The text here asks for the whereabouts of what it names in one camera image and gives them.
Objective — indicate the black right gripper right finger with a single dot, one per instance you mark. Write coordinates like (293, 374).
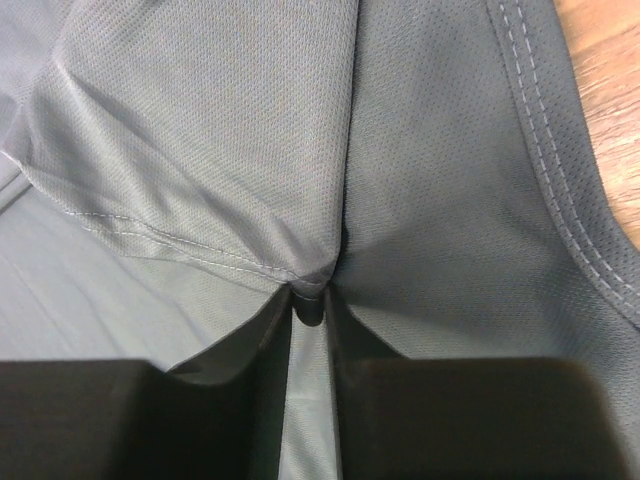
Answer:
(478, 418)

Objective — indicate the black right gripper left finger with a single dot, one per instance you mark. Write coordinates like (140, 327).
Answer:
(217, 415)

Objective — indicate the dark grey t shirt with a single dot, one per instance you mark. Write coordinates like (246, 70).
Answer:
(166, 166)

